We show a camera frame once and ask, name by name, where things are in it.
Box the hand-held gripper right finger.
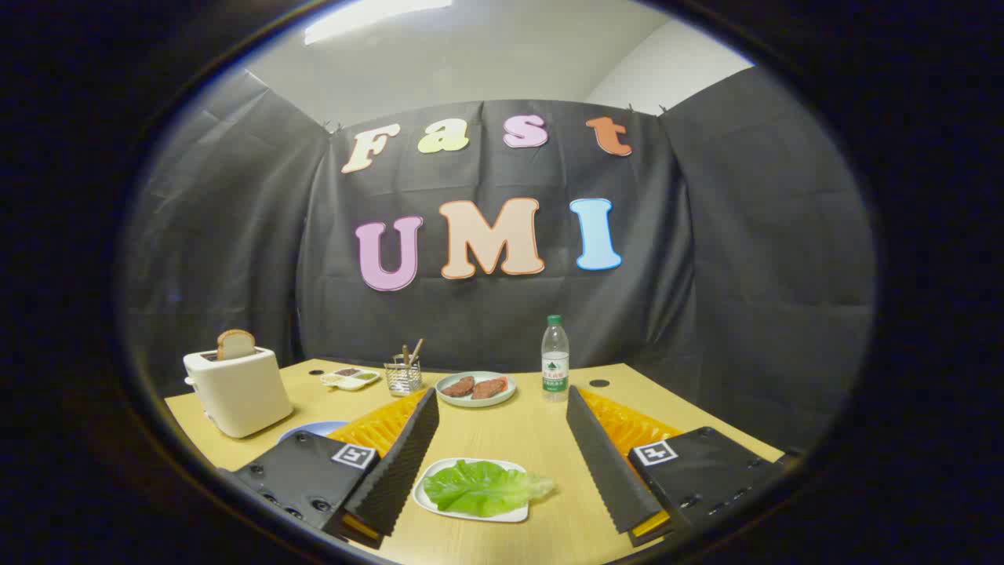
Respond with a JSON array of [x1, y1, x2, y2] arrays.
[[566, 385, 785, 548]]

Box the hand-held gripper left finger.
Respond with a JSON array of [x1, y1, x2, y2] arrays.
[[222, 387, 440, 550]]

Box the green lettuce leaf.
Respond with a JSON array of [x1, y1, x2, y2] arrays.
[[423, 460, 555, 518]]

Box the brown bread slice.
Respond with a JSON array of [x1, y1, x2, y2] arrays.
[[216, 329, 256, 361]]

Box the white square plate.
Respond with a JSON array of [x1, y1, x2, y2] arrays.
[[413, 458, 530, 523]]

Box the light blue round plate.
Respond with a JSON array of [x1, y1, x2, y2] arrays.
[[278, 421, 351, 445]]

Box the white divided sauce dish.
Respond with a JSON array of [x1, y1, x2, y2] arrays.
[[320, 367, 381, 392]]

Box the pale green round plate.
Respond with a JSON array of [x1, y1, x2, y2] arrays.
[[435, 371, 518, 408]]

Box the clear water bottle green cap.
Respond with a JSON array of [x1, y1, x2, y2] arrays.
[[541, 315, 570, 403]]

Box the cream toaster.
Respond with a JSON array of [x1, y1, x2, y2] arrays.
[[183, 347, 294, 439]]

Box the wire mesh utensil holder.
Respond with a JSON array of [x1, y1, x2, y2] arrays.
[[384, 355, 424, 397]]

